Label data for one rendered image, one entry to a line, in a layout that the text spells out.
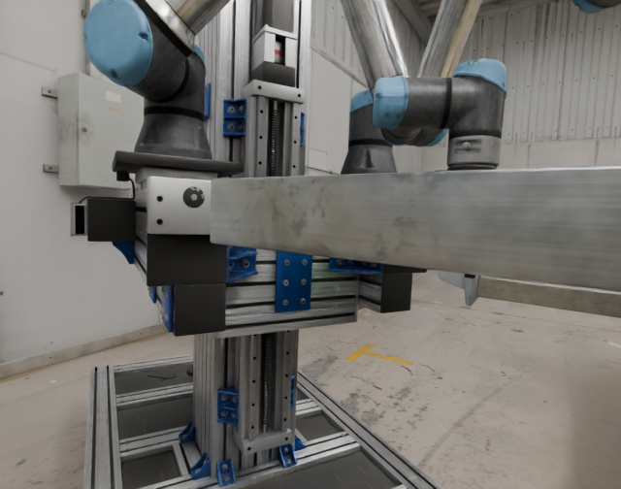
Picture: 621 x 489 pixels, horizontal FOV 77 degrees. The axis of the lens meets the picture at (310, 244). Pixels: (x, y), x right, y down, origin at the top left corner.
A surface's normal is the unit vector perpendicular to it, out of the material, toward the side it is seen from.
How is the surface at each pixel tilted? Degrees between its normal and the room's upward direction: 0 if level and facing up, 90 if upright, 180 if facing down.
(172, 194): 90
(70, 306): 90
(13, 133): 90
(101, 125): 90
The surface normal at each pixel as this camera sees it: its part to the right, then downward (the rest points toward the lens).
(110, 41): -0.23, 0.16
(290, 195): -0.60, 0.04
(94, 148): 0.85, 0.07
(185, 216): 0.47, 0.09
